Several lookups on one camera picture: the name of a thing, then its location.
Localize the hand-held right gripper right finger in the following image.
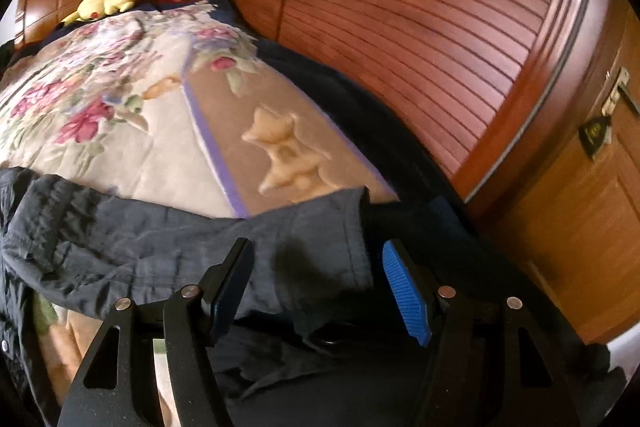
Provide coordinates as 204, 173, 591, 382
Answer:
381, 238, 583, 427

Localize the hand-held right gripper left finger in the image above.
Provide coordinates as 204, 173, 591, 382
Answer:
57, 237, 256, 427

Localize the black jacket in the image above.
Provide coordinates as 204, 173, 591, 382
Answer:
0, 167, 436, 427

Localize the floral plush blanket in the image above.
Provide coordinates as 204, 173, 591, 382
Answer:
0, 2, 401, 427

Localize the wooden door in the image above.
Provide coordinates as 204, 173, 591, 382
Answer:
480, 0, 640, 348

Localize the dark hanging tag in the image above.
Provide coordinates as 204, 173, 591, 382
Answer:
578, 116, 612, 162

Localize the wooden louvred wardrobe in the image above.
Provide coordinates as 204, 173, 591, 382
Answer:
226, 0, 621, 218

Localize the yellow plush toy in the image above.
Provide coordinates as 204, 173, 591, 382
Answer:
60, 0, 142, 25

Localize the metal door handle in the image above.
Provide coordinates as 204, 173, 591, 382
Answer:
600, 67, 640, 118

